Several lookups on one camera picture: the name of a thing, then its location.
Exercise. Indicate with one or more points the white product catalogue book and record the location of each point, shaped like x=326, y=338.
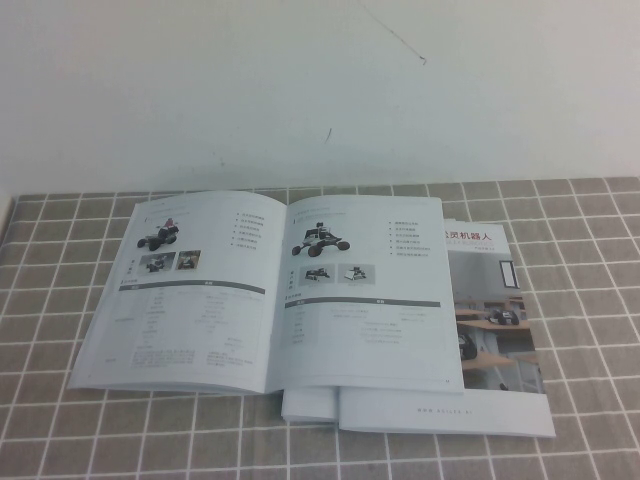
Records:
x=200, y=300

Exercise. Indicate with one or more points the robot brochure with photo cover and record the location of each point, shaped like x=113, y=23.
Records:
x=500, y=325
x=307, y=406

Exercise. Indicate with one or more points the grey white checked tablecloth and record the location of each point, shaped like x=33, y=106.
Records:
x=150, y=440

